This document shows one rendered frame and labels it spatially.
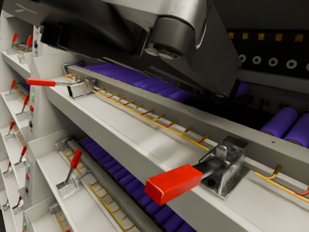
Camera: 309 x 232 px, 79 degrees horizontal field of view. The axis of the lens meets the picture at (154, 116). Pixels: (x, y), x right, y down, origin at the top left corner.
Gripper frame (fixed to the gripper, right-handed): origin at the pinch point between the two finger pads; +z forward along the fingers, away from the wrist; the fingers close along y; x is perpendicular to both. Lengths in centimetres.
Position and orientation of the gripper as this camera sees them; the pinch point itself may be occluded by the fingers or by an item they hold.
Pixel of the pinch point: (208, 83)
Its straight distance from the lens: 19.9
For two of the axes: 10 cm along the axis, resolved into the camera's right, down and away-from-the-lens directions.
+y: -6.8, -3.2, 6.6
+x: -3.2, 9.4, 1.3
